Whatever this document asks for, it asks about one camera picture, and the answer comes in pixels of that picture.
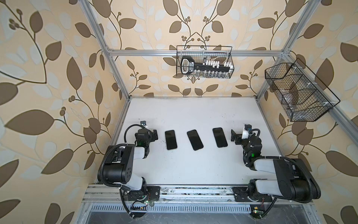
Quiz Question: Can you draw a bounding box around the phone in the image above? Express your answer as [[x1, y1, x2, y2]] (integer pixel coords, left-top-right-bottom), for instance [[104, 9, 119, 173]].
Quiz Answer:
[[165, 130, 178, 150], [213, 127, 228, 148], [187, 130, 204, 151]]

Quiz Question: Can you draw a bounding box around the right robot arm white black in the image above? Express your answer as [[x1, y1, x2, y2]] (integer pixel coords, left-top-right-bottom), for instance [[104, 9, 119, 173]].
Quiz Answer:
[[231, 126, 321, 203]]

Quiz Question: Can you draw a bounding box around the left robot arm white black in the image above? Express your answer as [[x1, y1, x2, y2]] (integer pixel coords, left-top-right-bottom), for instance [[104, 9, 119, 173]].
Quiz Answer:
[[98, 121, 158, 195]]

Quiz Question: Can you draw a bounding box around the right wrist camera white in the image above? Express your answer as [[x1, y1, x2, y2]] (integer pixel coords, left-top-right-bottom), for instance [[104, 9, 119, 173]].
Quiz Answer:
[[241, 124, 252, 140]]

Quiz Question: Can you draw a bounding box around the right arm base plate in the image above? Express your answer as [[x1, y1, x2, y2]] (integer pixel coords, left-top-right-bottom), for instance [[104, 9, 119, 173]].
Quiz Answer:
[[232, 186, 273, 203]]

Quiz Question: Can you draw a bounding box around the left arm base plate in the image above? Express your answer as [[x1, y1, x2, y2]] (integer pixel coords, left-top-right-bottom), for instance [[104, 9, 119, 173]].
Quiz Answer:
[[124, 186, 161, 202]]

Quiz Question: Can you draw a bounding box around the right wire basket black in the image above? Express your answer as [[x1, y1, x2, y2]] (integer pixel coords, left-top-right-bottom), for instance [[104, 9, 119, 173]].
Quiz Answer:
[[265, 58, 341, 122]]

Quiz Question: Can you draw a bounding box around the wire basket black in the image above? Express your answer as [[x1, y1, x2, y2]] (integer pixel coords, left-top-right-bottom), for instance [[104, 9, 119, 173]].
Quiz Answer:
[[176, 45, 235, 79], [265, 58, 341, 122]]

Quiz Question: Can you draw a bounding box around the back wire basket black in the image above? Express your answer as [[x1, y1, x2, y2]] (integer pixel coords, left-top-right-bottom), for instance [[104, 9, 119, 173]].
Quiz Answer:
[[176, 45, 235, 79]]

